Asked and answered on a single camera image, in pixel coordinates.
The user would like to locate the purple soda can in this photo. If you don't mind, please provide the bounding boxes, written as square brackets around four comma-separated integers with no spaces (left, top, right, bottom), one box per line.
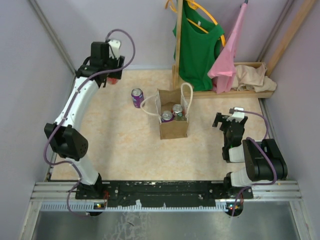
[161,110,175,123]
[131,88,144,108]

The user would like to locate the red green soda can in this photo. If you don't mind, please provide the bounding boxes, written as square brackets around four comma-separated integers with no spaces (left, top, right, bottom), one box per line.
[171,104,184,117]

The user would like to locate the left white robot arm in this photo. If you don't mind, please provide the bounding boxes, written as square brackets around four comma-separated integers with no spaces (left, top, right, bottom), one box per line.
[44,39,125,199]

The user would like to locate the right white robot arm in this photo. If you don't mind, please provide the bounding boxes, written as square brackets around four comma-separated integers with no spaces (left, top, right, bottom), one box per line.
[212,108,288,198]

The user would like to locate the beige cloth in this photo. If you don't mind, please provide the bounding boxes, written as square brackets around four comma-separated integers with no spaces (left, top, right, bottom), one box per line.
[231,63,277,93]

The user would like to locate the clear glass bottle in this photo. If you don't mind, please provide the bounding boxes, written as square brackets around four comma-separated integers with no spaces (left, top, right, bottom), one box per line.
[174,114,187,122]

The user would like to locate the pink t-shirt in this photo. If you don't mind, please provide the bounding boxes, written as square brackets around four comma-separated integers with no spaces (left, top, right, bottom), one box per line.
[207,0,248,94]

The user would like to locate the yellow hanger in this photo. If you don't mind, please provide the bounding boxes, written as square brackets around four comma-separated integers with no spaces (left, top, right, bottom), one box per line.
[186,0,227,47]
[164,0,178,13]

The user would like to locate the green t-shirt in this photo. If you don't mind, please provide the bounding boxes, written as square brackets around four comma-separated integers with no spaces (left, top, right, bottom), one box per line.
[179,1,225,92]

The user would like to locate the wooden clothes rack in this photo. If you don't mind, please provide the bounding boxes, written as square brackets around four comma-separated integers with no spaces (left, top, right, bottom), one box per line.
[172,0,318,99]

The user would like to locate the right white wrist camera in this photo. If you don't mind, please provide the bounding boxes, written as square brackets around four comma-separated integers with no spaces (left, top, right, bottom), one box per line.
[227,107,245,123]

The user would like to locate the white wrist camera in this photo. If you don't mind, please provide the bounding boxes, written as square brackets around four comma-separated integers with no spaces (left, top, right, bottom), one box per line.
[107,39,121,60]
[227,107,245,123]

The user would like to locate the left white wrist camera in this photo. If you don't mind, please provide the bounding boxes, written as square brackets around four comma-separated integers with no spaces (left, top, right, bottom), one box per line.
[107,39,121,60]

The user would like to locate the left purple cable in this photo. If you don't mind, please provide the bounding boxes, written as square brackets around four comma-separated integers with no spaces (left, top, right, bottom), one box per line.
[43,28,137,218]

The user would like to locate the purple cable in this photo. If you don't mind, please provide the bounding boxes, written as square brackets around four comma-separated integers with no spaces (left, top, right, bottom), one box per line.
[230,109,278,217]
[43,28,137,218]

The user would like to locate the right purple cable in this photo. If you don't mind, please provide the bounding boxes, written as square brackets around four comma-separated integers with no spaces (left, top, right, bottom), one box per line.
[230,109,278,217]

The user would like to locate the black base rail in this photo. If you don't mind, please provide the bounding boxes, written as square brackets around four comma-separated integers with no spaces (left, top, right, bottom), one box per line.
[75,180,242,208]

